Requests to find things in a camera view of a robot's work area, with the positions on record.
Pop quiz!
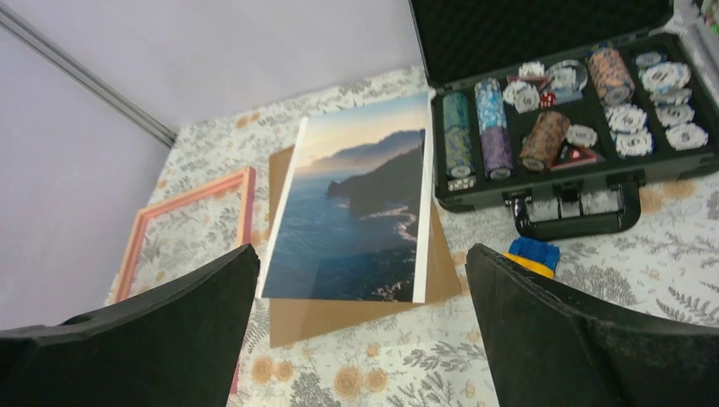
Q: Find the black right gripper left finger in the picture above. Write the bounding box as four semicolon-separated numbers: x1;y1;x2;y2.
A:
1;245;259;406

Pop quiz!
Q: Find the black poker chip case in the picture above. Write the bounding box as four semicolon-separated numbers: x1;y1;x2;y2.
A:
410;1;718;241

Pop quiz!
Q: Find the lower orange poker chip stack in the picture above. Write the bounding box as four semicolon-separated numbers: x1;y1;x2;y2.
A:
518;111;571;172

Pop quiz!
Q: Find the floral tablecloth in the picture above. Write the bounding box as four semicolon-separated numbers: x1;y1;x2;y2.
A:
104;64;719;407

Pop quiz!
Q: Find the orange poker chip stack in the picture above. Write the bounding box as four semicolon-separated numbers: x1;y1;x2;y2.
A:
588;47;635;107
518;111;571;172

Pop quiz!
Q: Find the upper orange poker chip stack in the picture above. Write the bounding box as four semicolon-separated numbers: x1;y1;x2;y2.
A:
588;47;635;107

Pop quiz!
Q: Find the blue yellow toy car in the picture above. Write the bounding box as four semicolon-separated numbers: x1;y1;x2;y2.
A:
504;237;561;279

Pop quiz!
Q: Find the blue purple poker chip stack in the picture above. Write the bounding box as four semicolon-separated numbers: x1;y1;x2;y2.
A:
474;78;514;181

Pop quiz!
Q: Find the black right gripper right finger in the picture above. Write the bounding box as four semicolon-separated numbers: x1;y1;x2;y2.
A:
465;244;718;406

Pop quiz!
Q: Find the seascape photo print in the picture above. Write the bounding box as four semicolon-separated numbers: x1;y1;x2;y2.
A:
258;92;433;304

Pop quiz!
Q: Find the pink wooden picture frame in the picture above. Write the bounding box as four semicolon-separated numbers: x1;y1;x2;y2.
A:
111;165;257;397

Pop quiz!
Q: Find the green poker chip stack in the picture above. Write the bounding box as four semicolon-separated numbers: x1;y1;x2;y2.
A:
443;92;475;179

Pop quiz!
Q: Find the brown cardboard backing board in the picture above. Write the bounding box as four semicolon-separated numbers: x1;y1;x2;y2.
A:
263;147;461;347

